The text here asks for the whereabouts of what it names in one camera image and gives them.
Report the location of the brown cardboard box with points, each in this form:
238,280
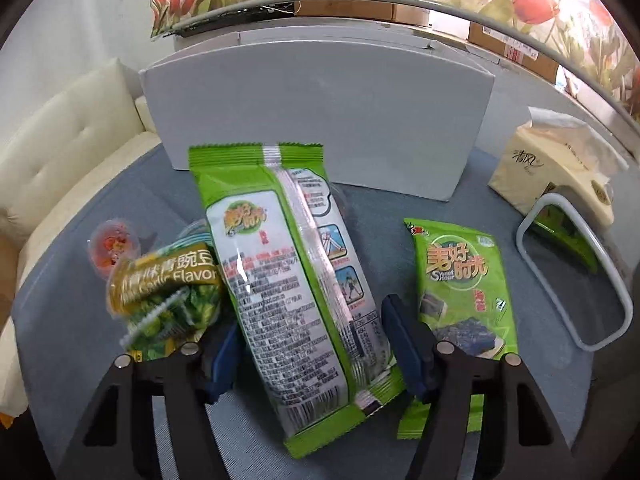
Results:
456,32

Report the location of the red jelly cup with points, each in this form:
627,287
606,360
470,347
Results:
110,241

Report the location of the green pea snack bag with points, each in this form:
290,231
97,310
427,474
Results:
166,298

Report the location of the seaweed pack white back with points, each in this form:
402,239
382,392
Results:
298,288

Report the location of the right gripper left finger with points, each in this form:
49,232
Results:
116,436

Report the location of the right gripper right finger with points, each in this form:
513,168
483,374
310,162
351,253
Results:
519,437

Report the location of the white storage box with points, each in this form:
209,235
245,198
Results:
392,110

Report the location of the white rimmed small bin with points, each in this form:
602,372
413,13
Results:
563,243

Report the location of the cream tissue box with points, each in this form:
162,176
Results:
552,150

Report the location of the cream leather sofa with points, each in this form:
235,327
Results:
76,143

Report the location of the green seaweed snack pack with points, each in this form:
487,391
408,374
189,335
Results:
462,292

